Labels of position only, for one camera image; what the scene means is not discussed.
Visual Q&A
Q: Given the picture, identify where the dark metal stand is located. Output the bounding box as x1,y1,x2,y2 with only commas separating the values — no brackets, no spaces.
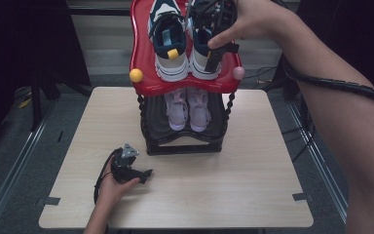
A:
29,72,44,132

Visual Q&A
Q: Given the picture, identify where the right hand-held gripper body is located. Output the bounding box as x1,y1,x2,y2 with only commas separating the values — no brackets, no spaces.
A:
186,0,240,37

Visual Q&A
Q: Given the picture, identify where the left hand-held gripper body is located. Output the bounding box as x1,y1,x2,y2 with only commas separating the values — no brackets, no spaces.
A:
111,142,144,183

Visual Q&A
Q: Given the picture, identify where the metal floor rail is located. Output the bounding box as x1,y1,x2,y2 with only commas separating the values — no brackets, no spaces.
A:
286,102,350,225
0,98,57,234

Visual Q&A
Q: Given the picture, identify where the black curtain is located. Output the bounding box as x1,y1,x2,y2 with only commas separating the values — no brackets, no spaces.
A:
0,0,92,160
272,0,374,98

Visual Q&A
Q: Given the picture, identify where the purple sandal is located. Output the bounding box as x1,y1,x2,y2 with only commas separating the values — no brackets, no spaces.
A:
164,87,190,132
187,86,213,133

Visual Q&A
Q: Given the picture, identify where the person's right hand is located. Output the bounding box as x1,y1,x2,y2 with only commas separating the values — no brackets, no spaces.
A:
206,0,294,51

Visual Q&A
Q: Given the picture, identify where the hand-held gripper cable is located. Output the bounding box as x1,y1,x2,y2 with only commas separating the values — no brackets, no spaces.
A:
93,150,120,205
280,54,374,105

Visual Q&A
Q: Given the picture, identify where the navy and white sneaker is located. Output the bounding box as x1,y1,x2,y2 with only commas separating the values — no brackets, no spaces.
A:
147,0,190,83
188,18,224,81

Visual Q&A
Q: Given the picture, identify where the red and black shoe rack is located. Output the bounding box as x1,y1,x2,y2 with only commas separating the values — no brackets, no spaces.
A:
129,0,246,156

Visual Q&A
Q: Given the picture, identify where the person's left hand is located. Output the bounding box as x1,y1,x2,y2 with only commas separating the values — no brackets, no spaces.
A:
95,158,141,210

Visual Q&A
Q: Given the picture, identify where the left hand-held gripper cable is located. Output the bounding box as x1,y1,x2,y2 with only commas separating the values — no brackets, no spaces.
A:
93,150,120,205

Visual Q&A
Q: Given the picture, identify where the right hand-held gripper cable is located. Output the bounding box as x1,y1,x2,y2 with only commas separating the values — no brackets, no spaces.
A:
280,54,374,105

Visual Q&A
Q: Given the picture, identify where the black floor cable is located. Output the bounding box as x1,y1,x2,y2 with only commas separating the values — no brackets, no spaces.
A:
243,65,318,164

